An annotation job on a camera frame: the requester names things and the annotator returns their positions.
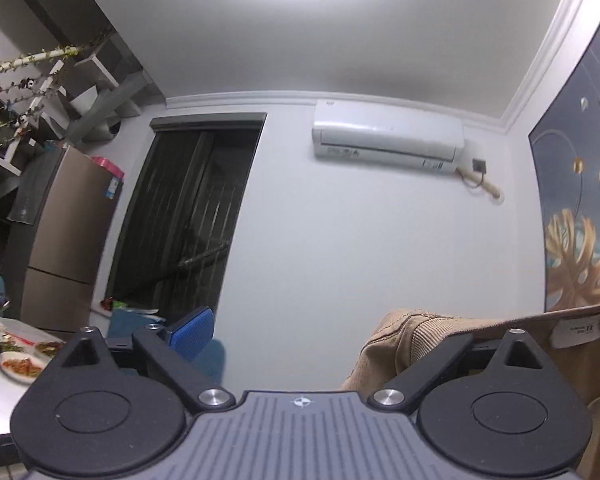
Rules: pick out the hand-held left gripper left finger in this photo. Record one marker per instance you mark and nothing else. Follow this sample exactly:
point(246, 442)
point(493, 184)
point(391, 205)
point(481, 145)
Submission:
point(196, 332)

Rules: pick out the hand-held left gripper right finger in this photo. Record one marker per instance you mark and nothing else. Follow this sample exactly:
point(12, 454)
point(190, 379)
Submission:
point(430, 370)

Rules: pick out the tan sweatshirt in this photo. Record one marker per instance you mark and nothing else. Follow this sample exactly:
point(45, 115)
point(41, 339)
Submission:
point(410, 340)

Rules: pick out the colourful snack packet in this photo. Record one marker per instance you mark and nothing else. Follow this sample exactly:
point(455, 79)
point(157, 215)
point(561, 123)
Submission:
point(115, 304)

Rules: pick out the dark doorway with metal gate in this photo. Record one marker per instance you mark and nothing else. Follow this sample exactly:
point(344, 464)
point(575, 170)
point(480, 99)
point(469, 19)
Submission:
point(190, 220)

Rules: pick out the plate of brown food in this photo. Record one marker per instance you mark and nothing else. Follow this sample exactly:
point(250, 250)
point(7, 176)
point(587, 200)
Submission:
point(49, 347)

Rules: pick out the bronze refrigerator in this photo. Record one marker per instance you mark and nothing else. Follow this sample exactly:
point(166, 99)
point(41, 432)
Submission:
point(65, 240)

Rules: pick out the plate of red food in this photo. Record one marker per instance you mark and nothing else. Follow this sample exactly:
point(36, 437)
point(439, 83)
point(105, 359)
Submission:
point(20, 366)

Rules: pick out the plate of green vegetables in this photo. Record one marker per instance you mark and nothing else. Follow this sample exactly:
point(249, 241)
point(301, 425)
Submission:
point(15, 342)

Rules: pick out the pink box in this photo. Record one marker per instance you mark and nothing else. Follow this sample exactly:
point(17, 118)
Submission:
point(107, 166)

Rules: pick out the beige air conditioner pipe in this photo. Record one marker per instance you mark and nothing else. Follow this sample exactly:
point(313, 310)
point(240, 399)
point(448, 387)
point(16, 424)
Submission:
point(490, 190)

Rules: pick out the white dining table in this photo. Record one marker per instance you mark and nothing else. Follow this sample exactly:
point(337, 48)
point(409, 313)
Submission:
point(0, 400)

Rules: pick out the grey hanging cloth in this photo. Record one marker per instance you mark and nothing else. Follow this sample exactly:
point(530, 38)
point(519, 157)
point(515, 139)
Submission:
point(35, 185)

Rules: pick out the grey staircase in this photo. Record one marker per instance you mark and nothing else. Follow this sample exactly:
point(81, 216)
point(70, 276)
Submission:
point(110, 95)

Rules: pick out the white railing with artificial vines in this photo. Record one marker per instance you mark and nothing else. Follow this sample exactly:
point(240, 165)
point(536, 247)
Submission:
point(30, 57)

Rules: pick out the white wall air conditioner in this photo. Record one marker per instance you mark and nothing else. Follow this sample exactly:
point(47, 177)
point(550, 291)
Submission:
point(387, 135)

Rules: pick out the dark blue leaf wall mural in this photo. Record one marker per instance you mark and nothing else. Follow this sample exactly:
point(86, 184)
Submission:
point(580, 160)

